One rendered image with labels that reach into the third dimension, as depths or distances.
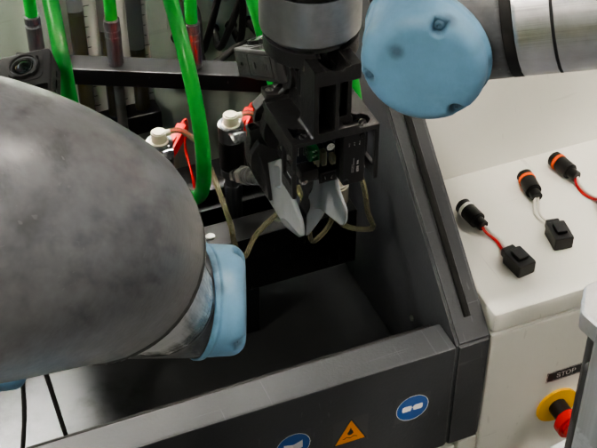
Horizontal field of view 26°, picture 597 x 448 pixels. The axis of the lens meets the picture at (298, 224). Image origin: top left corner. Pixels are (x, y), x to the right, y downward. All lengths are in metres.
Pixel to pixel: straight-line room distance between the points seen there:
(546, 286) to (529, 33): 0.68
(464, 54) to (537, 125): 0.83
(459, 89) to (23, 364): 0.37
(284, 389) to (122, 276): 0.86
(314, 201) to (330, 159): 0.10
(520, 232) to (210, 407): 0.40
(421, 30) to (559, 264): 0.73
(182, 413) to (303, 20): 0.51
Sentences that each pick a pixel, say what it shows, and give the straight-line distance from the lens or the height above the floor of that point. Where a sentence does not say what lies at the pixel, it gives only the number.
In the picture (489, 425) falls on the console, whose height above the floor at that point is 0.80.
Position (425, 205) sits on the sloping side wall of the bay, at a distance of 1.36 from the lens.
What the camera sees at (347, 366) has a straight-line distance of 1.33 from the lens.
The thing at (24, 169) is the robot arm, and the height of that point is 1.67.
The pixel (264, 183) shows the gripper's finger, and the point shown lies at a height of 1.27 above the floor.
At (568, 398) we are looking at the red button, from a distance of 1.52.
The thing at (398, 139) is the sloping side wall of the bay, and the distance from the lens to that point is 1.36.
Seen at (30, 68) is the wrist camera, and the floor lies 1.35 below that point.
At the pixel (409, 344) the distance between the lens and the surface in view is 1.36.
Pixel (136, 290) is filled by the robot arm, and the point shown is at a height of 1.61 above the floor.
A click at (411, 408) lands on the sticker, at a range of 1.40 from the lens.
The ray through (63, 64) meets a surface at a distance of 1.10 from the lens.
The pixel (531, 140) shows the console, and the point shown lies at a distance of 1.56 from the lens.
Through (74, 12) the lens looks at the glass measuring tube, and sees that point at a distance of 1.55.
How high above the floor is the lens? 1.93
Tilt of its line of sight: 41 degrees down
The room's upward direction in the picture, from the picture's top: straight up
